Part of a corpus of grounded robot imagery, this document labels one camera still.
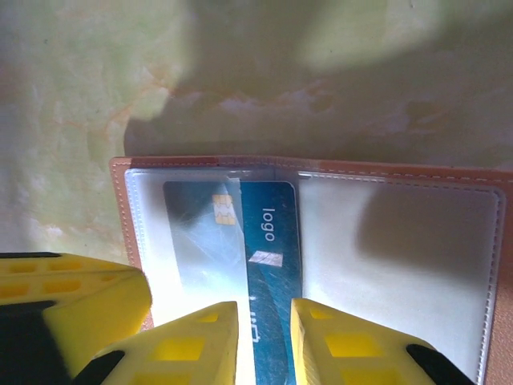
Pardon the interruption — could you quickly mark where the blue rectangular packet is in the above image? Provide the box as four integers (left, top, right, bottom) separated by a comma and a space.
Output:
162, 180, 305, 385

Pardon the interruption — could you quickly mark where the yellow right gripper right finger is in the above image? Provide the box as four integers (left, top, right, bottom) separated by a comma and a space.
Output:
290, 298, 476, 385

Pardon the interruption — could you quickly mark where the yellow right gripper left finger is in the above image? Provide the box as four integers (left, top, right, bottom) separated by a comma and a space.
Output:
74, 300, 240, 385

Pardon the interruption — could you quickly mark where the brown tray with clear lid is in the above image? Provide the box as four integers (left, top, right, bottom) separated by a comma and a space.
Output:
108, 155, 513, 385

